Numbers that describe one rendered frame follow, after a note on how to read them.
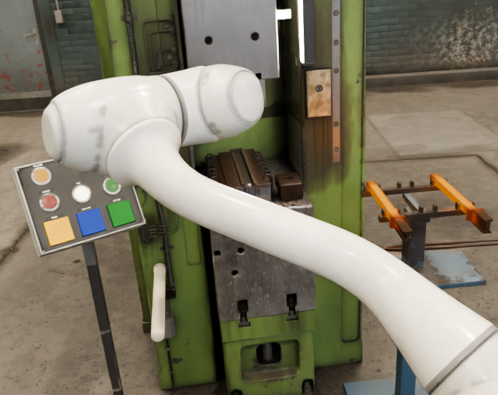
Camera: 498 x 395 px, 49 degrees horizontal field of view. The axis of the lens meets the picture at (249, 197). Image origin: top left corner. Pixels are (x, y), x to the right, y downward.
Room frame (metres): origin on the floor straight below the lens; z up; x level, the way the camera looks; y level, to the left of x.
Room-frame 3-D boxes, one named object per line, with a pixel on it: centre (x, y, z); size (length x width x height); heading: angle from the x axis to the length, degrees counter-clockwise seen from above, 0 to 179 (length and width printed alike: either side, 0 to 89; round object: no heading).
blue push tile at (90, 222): (1.58, 0.50, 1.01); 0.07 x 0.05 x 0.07; 121
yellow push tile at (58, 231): (1.53, 0.59, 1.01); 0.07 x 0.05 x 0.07; 121
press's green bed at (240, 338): (2.05, -0.01, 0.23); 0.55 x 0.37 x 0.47; 6
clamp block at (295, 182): (1.90, -0.15, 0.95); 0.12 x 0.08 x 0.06; 6
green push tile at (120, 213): (1.63, 0.42, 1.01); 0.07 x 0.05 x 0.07; 121
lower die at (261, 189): (2.04, 0.04, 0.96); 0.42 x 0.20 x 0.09; 6
